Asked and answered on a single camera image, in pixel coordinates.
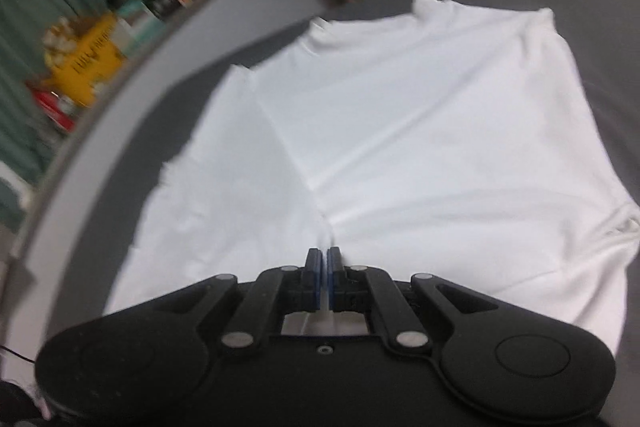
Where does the black cable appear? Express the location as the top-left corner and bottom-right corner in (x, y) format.
(0, 346), (36, 364)

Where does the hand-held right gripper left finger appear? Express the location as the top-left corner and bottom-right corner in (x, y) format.
(150, 248), (323, 360)

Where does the white shirt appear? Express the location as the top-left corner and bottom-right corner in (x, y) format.
(102, 0), (640, 353)

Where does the yellow storage box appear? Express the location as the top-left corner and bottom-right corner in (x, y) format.
(47, 14), (126, 108)

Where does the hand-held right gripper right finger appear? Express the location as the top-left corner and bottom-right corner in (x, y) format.
(328, 248), (501, 358)

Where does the plush monkey toy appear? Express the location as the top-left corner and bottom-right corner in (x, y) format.
(42, 19), (76, 68)

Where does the grey stone windowsill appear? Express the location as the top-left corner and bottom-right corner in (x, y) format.
(0, 0), (321, 278)

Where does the white teal cardboard box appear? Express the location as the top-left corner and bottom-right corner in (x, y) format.
(117, 2), (163, 52)

